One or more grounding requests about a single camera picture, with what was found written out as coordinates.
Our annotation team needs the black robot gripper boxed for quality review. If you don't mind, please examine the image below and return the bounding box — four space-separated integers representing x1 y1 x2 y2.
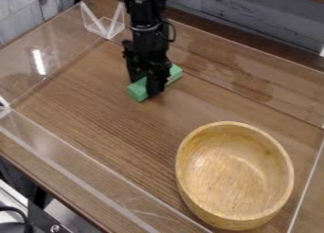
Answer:
122 23 173 98

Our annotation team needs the green rectangular block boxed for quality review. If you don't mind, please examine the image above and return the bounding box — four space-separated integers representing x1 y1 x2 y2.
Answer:
127 64 182 102

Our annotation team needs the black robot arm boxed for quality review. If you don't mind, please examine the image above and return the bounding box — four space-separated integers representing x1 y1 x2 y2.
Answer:
122 0 175 98

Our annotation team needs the brown wooden bowl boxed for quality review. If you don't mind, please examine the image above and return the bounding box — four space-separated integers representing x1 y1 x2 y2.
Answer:
174 121 294 231

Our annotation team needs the clear acrylic corner bracket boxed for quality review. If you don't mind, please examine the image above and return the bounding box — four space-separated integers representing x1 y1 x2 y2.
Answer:
80 2 126 40

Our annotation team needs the black cable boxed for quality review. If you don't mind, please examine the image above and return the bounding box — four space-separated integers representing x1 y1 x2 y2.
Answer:
0 206 32 233

